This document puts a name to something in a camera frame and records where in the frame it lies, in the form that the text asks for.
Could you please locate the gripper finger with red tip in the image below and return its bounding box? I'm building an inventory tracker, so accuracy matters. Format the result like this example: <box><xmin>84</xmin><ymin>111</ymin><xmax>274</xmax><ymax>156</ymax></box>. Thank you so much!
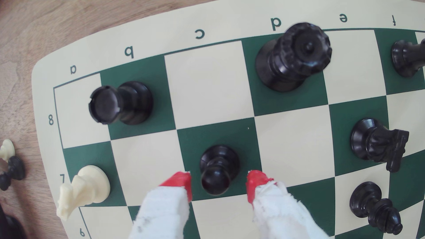
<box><xmin>129</xmin><ymin>171</ymin><xmax>193</xmax><ymax>239</ymax></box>
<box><xmin>246</xmin><ymin>170</ymin><xmax>330</xmax><ymax>239</ymax></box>

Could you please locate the black chess pawn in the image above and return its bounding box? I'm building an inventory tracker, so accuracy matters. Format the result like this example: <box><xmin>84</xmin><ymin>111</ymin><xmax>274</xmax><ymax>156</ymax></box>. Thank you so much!
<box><xmin>199</xmin><ymin>145</ymin><xmax>240</xmax><ymax>196</ymax></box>

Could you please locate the white chess knight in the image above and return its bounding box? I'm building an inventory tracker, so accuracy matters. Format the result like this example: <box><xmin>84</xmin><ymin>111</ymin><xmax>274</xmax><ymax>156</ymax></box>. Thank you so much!
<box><xmin>56</xmin><ymin>165</ymin><xmax>111</xmax><ymax>222</ymax></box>

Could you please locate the black chess bishop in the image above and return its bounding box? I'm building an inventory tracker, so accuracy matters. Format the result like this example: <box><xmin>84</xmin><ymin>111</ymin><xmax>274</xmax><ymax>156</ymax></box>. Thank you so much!
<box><xmin>349</xmin><ymin>181</ymin><xmax>404</xmax><ymax>235</ymax></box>

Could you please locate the black chess rook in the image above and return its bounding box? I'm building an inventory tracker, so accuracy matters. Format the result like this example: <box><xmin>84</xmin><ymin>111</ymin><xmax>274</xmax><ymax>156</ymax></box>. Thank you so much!
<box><xmin>88</xmin><ymin>81</ymin><xmax>154</xmax><ymax>125</ymax></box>
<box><xmin>391</xmin><ymin>38</ymin><xmax>425</xmax><ymax>78</ymax></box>

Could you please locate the black chess knight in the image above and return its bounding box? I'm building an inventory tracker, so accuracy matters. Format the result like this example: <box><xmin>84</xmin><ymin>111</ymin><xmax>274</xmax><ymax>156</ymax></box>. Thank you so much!
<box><xmin>351</xmin><ymin>118</ymin><xmax>410</xmax><ymax>173</ymax></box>

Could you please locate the green cream chess board mat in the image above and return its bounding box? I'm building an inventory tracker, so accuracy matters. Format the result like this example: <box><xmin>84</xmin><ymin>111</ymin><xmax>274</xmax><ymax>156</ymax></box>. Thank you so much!
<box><xmin>31</xmin><ymin>0</ymin><xmax>425</xmax><ymax>239</ymax></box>

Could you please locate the black chess piece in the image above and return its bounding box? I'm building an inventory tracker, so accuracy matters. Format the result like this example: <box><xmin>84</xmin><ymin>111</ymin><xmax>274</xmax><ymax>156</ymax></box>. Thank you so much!
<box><xmin>0</xmin><ymin>156</ymin><xmax>26</xmax><ymax>192</ymax></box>

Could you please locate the black chess queen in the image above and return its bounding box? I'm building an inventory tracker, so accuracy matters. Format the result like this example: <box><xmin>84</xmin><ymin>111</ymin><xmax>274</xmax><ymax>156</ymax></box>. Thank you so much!
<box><xmin>255</xmin><ymin>22</ymin><xmax>332</xmax><ymax>93</ymax></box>

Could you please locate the white chess piece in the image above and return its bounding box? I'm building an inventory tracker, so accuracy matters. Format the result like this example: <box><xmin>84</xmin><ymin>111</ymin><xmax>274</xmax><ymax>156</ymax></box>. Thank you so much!
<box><xmin>0</xmin><ymin>139</ymin><xmax>16</xmax><ymax>163</ymax></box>

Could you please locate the dark round object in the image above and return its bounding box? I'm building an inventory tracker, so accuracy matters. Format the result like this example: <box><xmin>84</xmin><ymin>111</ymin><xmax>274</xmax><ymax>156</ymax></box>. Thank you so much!
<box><xmin>0</xmin><ymin>204</ymin><xmax>27</xmax><ymax>239</ymax></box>

